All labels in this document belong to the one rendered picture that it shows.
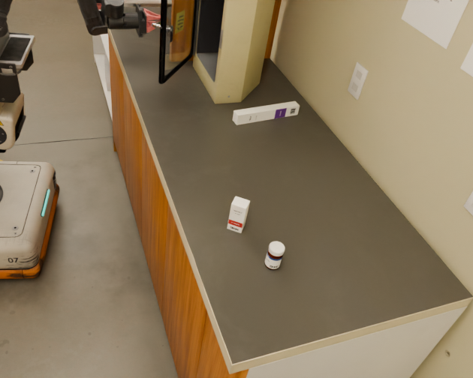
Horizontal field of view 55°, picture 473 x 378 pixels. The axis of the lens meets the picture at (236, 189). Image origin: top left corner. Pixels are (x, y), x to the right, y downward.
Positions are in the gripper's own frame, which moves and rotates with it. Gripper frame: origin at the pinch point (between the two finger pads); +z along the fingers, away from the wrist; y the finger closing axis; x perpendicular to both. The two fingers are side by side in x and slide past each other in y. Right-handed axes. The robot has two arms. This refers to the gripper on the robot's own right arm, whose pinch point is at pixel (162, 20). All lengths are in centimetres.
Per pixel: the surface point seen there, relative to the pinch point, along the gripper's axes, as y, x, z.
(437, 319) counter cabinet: -33, -122, 48
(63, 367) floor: -120, -61, -53
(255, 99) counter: -26.3, -16.9, 35.5
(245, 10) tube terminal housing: 10.8, -18.3, 24.8
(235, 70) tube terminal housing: -11.8, -18.4, 24.0
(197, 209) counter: -26, -74, -6
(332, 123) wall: -26, -38, 60
